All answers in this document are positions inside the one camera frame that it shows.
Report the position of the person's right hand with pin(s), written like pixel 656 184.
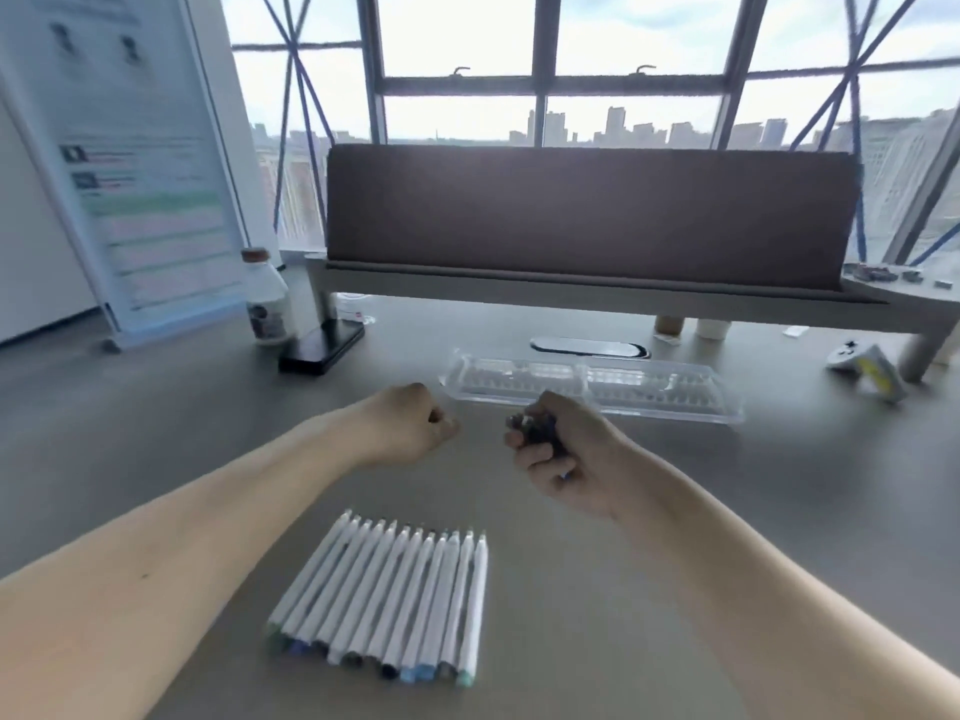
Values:
pixel 600 464

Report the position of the person's left hand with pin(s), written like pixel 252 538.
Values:
pixel 405 427

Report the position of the set of blue-toned caps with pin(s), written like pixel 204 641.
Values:
pixel 536 431

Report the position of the clear plastic marker case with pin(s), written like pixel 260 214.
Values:
pixel 660 393

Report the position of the set of blue-toned markers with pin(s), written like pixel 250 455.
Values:
pixel 390 599

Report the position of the person's left forearm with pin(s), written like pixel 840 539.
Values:
pixel 150 584

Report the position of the person's right forearm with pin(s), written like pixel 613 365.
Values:
pixel 810 592

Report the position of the black rectangular power bank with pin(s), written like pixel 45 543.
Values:
pixel 322 348

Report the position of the small clear jar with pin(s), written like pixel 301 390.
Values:
pixel 355 308

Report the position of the small white sachet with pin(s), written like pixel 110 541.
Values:
pixel 666 338

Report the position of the brown paper cup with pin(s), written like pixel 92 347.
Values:
pixel 667 326

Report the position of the grey desk shelf riser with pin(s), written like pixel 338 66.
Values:
pixel 600 299

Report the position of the white paper cup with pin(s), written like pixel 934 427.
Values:
pixel 712 329

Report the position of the white milk bottle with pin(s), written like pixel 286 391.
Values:
pixel 268 307

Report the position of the white paper slip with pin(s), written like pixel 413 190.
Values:
pixel 796 331

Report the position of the white and yellow controller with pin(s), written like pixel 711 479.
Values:
pixel 862 371

